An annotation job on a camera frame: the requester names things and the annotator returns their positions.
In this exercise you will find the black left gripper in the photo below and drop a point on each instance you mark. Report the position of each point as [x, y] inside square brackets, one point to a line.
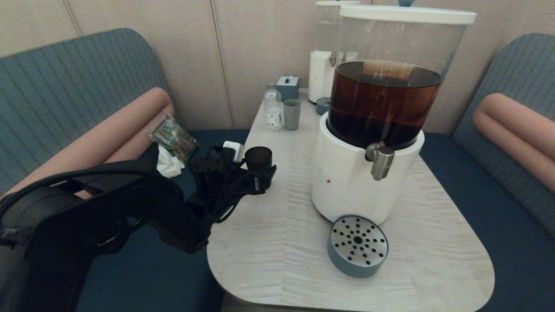
[243, 182]

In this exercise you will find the black plastic cup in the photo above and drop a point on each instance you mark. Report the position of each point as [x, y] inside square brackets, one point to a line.
[259, 158]

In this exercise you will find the silver metal dispenser tap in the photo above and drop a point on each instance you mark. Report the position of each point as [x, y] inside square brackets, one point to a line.
[382, 162]

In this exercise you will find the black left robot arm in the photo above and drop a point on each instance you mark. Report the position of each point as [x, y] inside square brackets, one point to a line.
[108, 216]

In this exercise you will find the grey blue cup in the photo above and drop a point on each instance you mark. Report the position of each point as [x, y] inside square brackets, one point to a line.
[292, 115]

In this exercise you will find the clear plastic water bottle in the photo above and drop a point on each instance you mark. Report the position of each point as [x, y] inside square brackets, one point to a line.
[273, 109]

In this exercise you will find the large tea drink dispenser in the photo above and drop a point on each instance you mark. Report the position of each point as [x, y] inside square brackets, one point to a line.
[347, 190]

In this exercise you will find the round blue perforated drip tray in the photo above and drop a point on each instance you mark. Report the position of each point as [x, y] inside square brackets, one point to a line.
[357, 242]
[322, 106]

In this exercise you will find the blue tissue box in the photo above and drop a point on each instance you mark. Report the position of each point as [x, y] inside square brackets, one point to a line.
[288, 88]

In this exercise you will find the crumpled white tissue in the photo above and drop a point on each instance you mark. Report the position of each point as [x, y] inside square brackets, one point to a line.
[168, 167]

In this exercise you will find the green snack packet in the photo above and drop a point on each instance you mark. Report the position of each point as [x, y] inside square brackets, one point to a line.
[173, 137]

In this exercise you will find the empty clear drink dispenser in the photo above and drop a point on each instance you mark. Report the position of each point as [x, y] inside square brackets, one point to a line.
[320, 73]

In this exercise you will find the pink bolster cushion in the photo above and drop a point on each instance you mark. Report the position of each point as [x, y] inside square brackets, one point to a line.
[511, 125]
[108, 138]

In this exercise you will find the white dispenser lid blue knob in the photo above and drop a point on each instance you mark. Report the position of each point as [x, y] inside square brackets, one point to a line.
[405, 14]
[329, 4]

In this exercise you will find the blue grey ribbed sofa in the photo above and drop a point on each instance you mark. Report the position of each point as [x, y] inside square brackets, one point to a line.
[65, 86]
[520, 78]

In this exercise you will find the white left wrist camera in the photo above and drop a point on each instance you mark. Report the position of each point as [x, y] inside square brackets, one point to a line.
[234, 149]

